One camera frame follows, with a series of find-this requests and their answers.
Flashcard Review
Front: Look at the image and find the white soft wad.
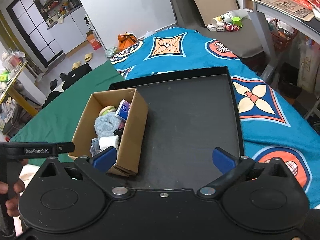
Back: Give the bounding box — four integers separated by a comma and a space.
99, 135, 119, 151

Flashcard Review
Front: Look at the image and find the brown cardboard box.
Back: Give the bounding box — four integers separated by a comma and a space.
68, 88, 148, 177

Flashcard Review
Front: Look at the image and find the hamburger plush toy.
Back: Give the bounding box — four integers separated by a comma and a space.
99, 105, 116, 116

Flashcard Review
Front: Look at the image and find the blue denim fish toy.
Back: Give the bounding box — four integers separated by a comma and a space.
90, 138, 101, 157

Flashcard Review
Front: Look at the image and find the person left hand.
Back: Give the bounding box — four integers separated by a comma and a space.
0, 159, 26, 217

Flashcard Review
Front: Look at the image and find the light blue fluffy towel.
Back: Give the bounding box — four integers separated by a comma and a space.
94, 112, 122, 139

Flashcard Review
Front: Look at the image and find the green cloth sheet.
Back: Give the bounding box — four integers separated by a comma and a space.
10, 60, 126, 167

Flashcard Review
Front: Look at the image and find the blue patterned blanket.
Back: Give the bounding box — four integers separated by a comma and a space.
110, 27, 319, 208

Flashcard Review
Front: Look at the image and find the tissue pack white purple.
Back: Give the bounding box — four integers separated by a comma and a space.
115, 99, 131, 122

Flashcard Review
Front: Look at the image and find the black shallow tray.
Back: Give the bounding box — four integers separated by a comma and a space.
110, 67, 244, 190

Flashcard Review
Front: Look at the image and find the yellow table with items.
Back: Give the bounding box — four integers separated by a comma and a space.
1, 60, 38, 117

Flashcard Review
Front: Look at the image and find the black laptop bag floor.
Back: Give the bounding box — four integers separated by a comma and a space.
60, 63, 92, 90

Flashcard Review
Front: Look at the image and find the yellow slipper left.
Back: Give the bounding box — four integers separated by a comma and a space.
72, 61, 81, 70

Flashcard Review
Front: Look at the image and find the yellow slipper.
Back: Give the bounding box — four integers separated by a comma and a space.
85, 53, 93, 63
72, 61, 81, 70

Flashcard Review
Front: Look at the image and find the yellow slipper right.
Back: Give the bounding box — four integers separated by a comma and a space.
85, 53, 93, 63

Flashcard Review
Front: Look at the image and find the grey mattress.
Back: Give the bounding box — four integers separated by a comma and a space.
188, 18, 264, 59

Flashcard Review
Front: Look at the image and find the orange bag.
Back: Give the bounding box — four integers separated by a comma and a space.
118, 32, 137, 51

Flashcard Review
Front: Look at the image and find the orange cardboard box floor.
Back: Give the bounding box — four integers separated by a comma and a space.
86, 31, 102, 50

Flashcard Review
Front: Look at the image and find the green cup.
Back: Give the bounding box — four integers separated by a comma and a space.
232, 17, 243, 28

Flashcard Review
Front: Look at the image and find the white grey side table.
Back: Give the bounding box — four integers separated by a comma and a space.
242, 0, 319, 82

